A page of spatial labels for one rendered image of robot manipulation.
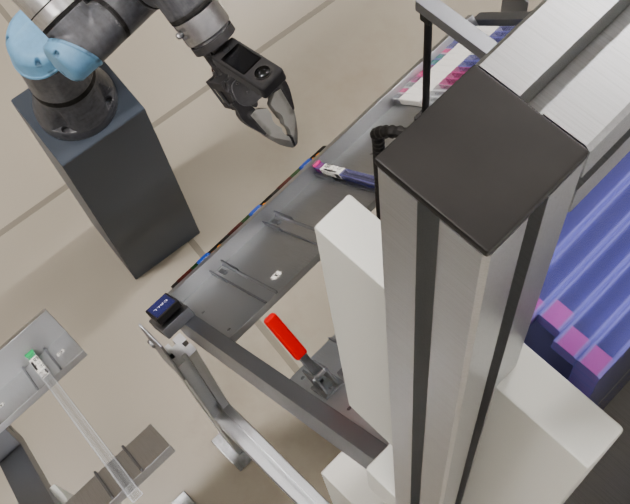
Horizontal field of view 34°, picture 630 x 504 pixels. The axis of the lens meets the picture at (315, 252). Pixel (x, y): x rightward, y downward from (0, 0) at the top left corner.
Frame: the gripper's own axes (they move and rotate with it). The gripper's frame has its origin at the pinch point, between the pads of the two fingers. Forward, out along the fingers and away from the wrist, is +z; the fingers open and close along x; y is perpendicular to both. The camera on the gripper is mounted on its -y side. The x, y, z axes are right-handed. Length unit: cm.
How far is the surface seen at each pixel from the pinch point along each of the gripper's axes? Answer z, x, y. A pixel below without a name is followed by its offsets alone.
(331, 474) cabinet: 35, 31, -19
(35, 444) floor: 38, 65, 68
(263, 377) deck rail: 4.8, 31.8, -37.8
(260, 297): 6.0, 22.8, -19.7
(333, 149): 4.5, -3.5, -3.2
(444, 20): -23, 2, -64
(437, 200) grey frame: -44, 36, -122
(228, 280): 5.9, 22.9, -8.7
